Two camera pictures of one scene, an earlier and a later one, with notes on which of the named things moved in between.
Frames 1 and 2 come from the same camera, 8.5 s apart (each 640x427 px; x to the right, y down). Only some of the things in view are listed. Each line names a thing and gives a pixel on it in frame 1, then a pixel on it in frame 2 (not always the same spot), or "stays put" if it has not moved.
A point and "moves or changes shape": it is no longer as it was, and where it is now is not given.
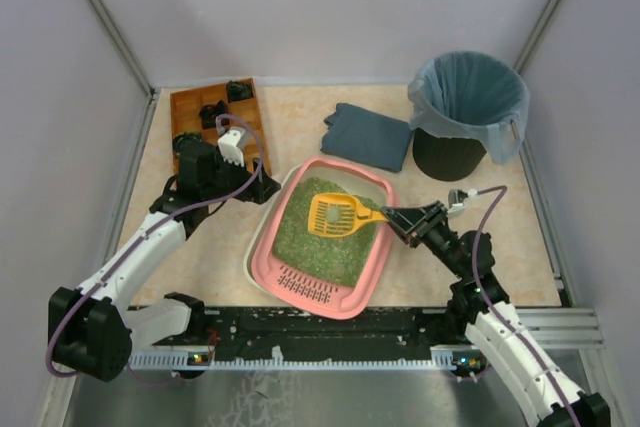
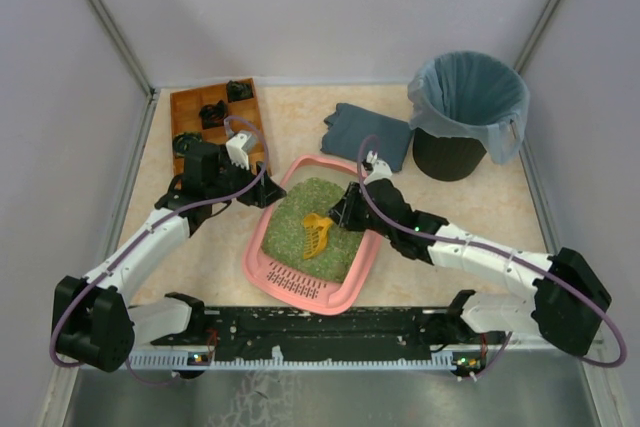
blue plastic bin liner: x=472 y=95 stays put
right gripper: x=422 y=222 -> x=357 y=206
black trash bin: x=445 y=159 stays put
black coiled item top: x=239 y=90 stays put
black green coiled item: x=179 y=138 stays put
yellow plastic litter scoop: x=338 y=214 moves or changes shape
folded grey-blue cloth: x=366 y=136 stays put
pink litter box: x=279 y=283 -> x=341 y=293
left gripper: x=245 y=180 stays put
